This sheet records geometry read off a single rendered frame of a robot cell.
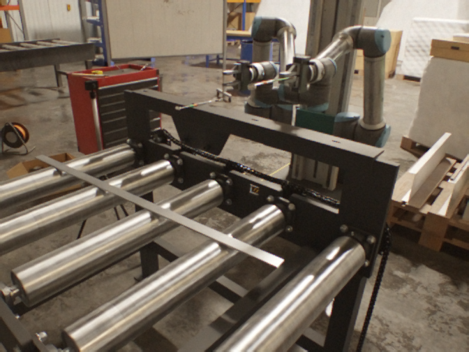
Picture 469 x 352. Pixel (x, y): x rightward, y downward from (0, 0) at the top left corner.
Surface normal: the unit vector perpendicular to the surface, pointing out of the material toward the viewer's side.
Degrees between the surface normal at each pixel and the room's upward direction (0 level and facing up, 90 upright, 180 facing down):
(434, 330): 0
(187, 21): 90
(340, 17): 90
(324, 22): 90
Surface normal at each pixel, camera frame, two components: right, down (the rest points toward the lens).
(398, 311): 0.02, -0.89
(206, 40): 0.40, 0.42
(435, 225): -0.66, 0.32
